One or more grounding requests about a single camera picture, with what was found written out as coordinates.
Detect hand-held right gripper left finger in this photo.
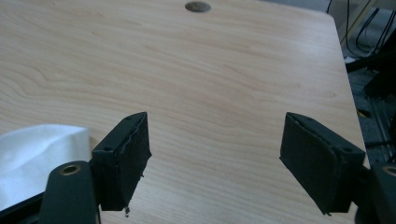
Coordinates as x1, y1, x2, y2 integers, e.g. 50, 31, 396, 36
92, 111, 153, 212

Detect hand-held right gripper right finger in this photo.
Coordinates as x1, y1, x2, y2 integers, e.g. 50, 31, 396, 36
279, 112, 366, 216

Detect grey round table grommet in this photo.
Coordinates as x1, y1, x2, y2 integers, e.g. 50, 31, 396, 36
184, 1, 212, 14

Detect black hanging cables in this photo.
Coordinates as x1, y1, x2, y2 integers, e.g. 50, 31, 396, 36
325, 0, 396, 59

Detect white sock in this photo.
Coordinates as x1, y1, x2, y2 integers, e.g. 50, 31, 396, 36
0, 123, 92, 212

